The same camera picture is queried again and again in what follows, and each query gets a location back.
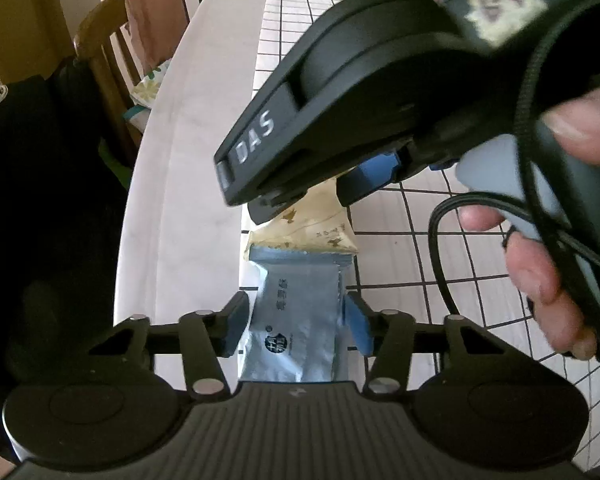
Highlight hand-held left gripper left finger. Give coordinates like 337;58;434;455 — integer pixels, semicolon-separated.
87;291;251;402

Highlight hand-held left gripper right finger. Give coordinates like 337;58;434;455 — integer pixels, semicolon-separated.
344;292;511;402

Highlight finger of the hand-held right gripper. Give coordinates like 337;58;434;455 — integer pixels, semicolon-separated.
336;151;411;207
246;187;311;226

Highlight cream snack packet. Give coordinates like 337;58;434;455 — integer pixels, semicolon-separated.
242;180;358;261

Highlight light blue snack packet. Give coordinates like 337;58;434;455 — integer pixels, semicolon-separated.
237;247;356;383

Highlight person's right hand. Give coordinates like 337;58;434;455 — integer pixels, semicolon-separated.
457;87;600;361

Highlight black white checked tablecloth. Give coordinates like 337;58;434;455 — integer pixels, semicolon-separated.
237;0;600;471

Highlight floral seat cushion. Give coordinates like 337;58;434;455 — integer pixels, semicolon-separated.
125;57;173;123

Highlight pink towel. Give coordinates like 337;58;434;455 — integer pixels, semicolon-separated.
122;0;191;68

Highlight wooden chair with towel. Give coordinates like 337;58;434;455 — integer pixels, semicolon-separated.
74;0;215;168

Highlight brown wooden door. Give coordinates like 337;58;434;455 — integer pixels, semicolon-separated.
0;0;76;86

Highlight black cable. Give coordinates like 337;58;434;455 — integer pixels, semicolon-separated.
427;25;600;321

